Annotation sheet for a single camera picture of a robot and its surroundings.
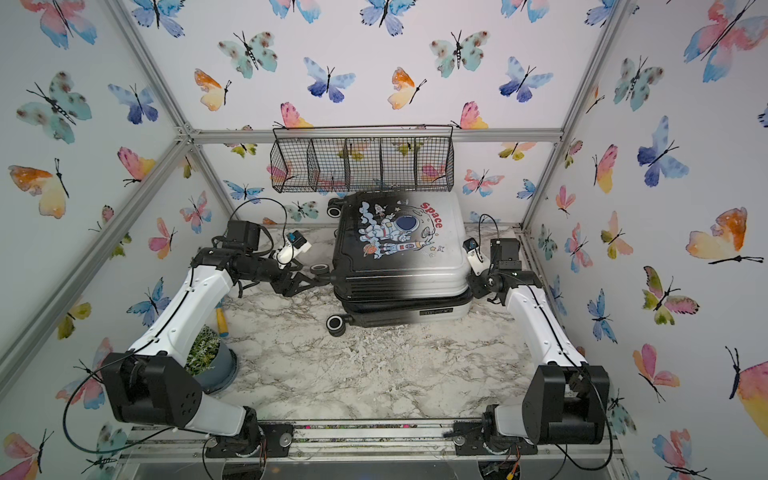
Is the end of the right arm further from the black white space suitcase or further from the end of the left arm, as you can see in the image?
the end of the left arm

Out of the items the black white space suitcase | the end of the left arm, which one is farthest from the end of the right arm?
the end of the left arm

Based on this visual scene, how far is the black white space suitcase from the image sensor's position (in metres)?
0.81
